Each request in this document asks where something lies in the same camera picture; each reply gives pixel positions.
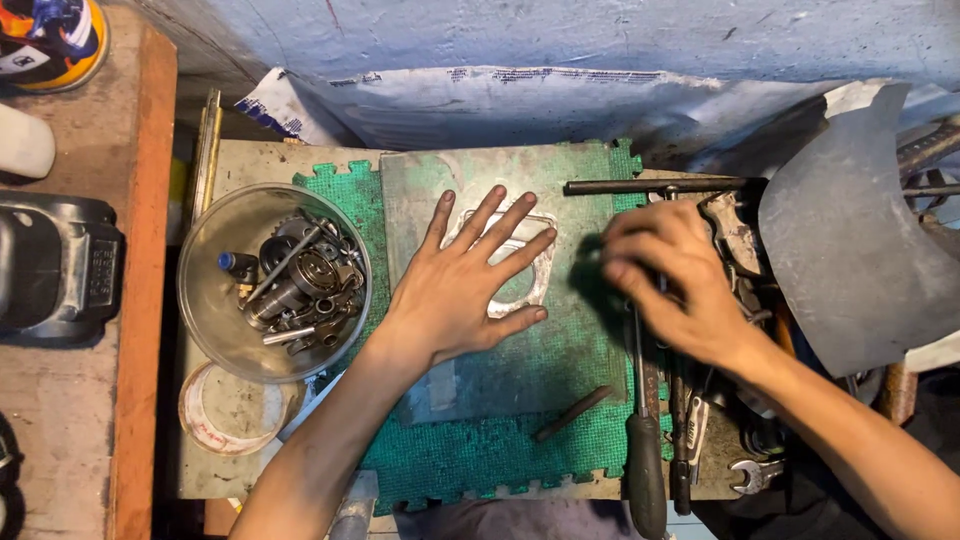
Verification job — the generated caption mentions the person's right hand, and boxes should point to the person's right hand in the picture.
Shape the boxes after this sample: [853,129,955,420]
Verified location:
[598,198,760,370]

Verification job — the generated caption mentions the person's left hand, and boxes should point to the person's left hand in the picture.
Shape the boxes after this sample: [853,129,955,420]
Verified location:
[381,184,560,370]

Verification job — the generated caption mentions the metal gasket plate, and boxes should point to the metal gasket plate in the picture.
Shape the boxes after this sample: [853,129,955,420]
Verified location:
[441,209,560,321]

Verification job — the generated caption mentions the worn glass sanding plate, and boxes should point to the worn glass sanding plate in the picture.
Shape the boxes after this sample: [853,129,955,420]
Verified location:
[378,142,633,427]

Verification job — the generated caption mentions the dirty metal engine cover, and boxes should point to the dirty metal engine cover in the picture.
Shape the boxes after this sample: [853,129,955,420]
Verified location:
[696,190,774,285]

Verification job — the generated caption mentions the short dark metal rod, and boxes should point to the short dark metal rod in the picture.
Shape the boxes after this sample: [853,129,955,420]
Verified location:
[531,384,615,444]

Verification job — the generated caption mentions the white printed plastic sack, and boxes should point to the white printed plastic sack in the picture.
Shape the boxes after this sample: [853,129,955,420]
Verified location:
[234,65,960,175]

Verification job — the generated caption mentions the curved grey metal sheet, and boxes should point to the curved grey metal sheet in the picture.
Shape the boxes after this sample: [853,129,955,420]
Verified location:
[756,81,960,381]

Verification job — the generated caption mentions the silver open-end wrench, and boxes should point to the silver open-end wrench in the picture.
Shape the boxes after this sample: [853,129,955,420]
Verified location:
[728,456,786,497]

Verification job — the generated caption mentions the green foam puzzle mat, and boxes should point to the green foam puzzle mat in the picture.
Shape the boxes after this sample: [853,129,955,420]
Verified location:
[291,138,676,517]

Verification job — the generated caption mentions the heap of bearings and gears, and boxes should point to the heap of bearings and gears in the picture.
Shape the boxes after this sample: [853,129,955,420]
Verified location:
[216,213,369,358]

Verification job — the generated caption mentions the grey metal pipe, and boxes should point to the grey metal pipe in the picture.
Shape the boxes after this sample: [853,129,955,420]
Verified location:
[327,495,378,540]

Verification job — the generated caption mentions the clear plastic bowl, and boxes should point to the clear plastic bowl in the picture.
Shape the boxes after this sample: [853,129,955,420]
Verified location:
[176,182,374,386]

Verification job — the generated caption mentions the clear tape roll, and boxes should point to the clear tape roll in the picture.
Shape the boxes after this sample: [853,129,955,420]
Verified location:
[177,360,309,458]

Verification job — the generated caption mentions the upright metal strips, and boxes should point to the upright metal strips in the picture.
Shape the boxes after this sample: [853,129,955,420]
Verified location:
[190,87,224,226]

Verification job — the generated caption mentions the wooden side bench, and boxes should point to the wooden side bench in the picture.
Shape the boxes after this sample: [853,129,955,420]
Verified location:
[0,0,180,540]

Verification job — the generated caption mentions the black plastic machine housing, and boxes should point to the black plastic machine housing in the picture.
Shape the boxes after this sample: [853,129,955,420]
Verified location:
[0,189,126,348]

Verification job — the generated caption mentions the white rounded plastic object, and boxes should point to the white rounded plastic object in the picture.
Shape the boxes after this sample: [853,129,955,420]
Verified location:
[0,101,58,182]

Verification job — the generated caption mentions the colourful sneaker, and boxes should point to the colourful sneaker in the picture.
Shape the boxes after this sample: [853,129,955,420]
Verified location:
[0,0,112,96]

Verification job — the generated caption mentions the long dark T-handle wrench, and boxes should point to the long dark T-handle wrench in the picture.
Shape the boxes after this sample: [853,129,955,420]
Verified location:
[562,175,768,198]

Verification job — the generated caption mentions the slim black-handled tool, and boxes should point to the slim black-handled tool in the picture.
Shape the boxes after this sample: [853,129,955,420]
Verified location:
[667,358,694,519]

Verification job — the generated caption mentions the dark-handled screwdriver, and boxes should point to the dark-handled screwdriver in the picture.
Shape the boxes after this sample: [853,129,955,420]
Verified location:
[624,306,670,540]

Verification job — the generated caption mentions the brown wooden tool handle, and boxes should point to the brown wooden tool handle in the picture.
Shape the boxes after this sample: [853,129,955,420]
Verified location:
[876,362,921,427]

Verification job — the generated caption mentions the rusty metal frame bars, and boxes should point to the rusty metal frame bars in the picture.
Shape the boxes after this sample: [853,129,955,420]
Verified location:
[894,116,960,228]

